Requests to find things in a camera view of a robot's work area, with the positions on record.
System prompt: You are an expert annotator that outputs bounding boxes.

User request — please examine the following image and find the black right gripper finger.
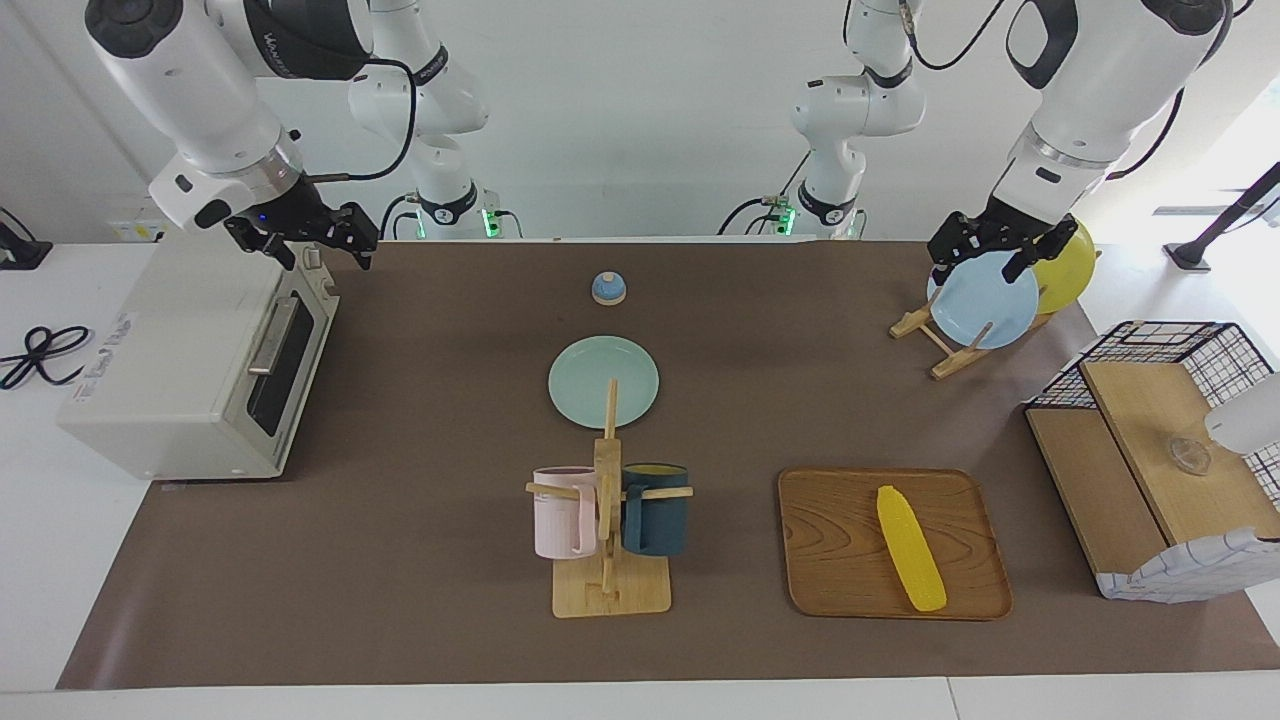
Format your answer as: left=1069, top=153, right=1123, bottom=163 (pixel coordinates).
left=225, top=215, right=298, bottom=271
left=325, top=203, right=381, bottom=271

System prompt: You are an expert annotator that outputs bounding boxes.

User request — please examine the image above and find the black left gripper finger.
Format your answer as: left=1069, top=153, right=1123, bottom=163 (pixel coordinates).
left=1003, top=218, right=1081, bottom=284
left=930, top=213, right=986, bottom=269

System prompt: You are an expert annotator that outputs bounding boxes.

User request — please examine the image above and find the glass oven door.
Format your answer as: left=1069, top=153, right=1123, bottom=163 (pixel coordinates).
left=245, top=265, right=341, bottom=471

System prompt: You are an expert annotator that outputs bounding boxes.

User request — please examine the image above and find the light green plate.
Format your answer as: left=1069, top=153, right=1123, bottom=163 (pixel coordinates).
left=548, top=335, right=661, bottom=431

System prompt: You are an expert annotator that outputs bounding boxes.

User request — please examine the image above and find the yellow corn cob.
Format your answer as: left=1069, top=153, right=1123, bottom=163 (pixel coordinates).
left=877, top=485, right=947, bottom=613

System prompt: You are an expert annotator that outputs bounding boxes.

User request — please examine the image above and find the beige toaster oven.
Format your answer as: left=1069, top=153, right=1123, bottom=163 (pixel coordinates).
left=57, top=222, right=341, bottom=481

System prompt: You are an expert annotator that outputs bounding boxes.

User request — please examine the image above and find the yellow plate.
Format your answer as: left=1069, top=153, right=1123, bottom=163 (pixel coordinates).
left=1030, top=220, right=1098, bottom=316

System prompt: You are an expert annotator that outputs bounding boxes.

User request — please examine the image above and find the light blue plate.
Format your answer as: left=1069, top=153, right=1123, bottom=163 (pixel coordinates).
left=927, top=250, right=1041, bottom=351

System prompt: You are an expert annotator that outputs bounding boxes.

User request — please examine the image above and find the wooden plate rack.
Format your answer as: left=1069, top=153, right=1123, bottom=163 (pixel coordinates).
left=890, top=250, right=1101, bottom=381

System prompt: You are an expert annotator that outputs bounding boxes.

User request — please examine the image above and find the white power box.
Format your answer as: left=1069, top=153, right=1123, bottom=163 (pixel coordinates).
left=105, top=195, right=173, bottom=244

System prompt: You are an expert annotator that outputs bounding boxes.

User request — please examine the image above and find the black stand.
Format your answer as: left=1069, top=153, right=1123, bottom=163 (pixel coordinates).
left=1165, top=160, right=1280, bottom=273

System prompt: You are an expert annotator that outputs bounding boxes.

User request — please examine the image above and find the white cylindrical object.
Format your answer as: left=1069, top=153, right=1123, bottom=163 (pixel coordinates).
left=1205, top=372, right=1280, bottom=456

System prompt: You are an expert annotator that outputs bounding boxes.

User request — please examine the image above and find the brown wooden tray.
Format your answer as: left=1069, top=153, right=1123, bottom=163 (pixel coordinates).
left=778, top=467, right=1014, bottom=621

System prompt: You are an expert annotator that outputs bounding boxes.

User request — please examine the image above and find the brown table mat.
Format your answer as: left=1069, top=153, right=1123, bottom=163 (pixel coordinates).
left=57, top=240, right=1280, bottom=691

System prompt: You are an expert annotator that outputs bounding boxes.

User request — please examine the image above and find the pink mug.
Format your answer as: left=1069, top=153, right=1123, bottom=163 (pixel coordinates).
left=532, top=466, right=599, bottom=561

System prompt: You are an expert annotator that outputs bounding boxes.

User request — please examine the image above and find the dark blue mug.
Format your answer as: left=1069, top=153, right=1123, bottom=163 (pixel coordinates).
left=620, top=462, right=691, bottom=558

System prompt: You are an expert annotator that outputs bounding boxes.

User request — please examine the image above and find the wooden mug tree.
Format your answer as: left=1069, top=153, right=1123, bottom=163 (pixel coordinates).
left=525, top=378, right=694, bottom=619

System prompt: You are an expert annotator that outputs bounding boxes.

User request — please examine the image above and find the wire basket with wooden shelves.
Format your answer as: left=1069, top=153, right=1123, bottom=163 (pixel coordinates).
left=1025, top=320, right=1280, bottom=604

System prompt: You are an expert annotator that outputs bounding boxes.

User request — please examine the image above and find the black clamp mount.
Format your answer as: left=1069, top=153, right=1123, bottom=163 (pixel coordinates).
left=0, top=207, right=53, bottom=271

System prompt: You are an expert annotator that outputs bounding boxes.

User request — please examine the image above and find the black coiled cable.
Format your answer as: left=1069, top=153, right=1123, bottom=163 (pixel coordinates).
left=0, top=325, right=93, bottom=391

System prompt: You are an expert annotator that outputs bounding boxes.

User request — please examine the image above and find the wooden wire shelf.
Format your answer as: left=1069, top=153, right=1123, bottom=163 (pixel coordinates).
left=1097, top=527, right=1280, bottom=604

